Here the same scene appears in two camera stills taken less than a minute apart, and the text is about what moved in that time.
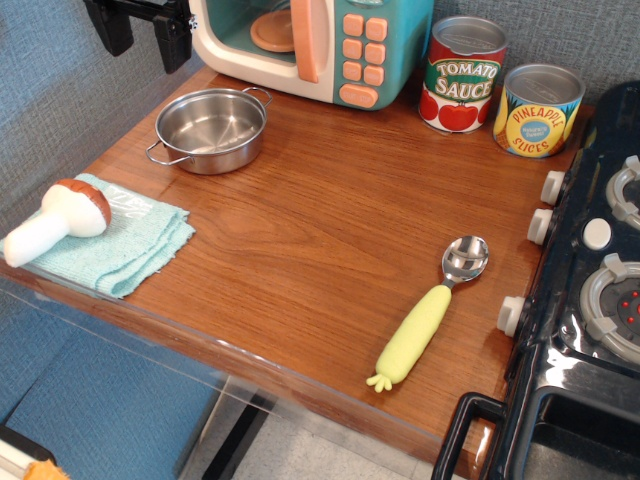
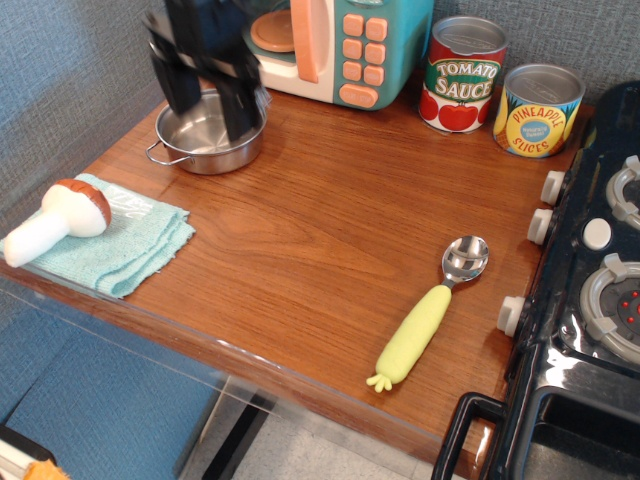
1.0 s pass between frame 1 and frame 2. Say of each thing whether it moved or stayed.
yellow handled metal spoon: stayed
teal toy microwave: stayed
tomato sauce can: stayed
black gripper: moved
